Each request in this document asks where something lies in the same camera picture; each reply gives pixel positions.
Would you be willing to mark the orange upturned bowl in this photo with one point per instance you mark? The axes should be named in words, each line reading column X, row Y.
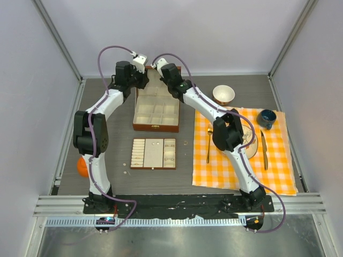
column 82, row 168

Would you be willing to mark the white ceramic bowl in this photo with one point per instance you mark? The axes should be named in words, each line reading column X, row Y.
column 223, row 94

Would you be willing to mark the brown jewelry tray insert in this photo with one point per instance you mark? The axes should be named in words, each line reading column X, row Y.
column 144, row 155

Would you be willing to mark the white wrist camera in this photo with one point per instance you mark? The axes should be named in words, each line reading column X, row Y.
column 139, row 61
column 159, row 64

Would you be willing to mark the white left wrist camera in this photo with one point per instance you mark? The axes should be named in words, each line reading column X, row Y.
column 139, row 61

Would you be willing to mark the white slotted cable duct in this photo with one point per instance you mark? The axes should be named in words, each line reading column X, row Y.
column 103, row 222

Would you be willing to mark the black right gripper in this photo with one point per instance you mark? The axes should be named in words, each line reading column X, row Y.
column 163, row 78

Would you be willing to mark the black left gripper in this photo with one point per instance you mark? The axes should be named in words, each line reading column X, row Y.
column 144, row 80

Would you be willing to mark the dark blue mug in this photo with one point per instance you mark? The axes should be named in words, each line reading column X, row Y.
column 266, row 118

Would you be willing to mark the gold fork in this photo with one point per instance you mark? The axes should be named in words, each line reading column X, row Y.
column 209, row 132

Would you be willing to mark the yellow checkered cloth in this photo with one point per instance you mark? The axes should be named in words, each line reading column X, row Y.
column 220, row 173

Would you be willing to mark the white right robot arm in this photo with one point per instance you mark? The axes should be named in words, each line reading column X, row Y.
column 227, row 133

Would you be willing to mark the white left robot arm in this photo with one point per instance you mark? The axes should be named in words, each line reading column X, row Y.
column 90, row 133

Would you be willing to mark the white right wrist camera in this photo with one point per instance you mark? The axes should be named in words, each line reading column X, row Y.
column 159, row 64

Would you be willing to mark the decorated ceramic plate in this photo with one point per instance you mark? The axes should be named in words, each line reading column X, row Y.
column 250, row 150

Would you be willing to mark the gold knife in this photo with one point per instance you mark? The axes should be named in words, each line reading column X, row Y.
column 264, row 146

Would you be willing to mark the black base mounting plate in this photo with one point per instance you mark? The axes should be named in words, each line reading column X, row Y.
column 175, row 207

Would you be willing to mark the brown jewelry box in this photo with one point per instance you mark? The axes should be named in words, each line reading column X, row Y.
column 155, row 108

